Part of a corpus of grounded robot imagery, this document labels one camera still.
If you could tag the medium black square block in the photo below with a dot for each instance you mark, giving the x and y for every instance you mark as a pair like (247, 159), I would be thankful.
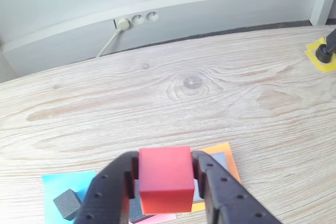
(135, 208)

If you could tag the large grey square block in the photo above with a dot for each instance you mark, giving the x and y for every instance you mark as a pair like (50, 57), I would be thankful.
(220, 159)

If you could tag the pink paper sheet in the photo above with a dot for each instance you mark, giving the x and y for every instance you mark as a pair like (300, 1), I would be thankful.
(162, 218)

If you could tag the blue paper sheet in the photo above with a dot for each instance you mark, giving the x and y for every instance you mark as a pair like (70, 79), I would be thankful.
(60, 182)

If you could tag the small red cube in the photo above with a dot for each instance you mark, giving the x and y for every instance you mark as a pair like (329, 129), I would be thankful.
(165, 176)

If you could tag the orange paper sheet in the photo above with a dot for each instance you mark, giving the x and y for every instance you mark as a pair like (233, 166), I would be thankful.
(231, 161)

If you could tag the yellow tape piece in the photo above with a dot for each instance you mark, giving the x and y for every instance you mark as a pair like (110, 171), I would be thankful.
(326, 68)

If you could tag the black camera stand foot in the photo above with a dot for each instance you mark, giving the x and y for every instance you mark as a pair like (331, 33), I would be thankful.
(324, 53)

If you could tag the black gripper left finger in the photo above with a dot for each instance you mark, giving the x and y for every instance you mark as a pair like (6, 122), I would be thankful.
(107, 190)

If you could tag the small dark grey cube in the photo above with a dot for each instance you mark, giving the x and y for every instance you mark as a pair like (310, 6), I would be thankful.
(67, 204)

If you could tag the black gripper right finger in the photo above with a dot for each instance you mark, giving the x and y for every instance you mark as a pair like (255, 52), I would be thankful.
(228, 197)

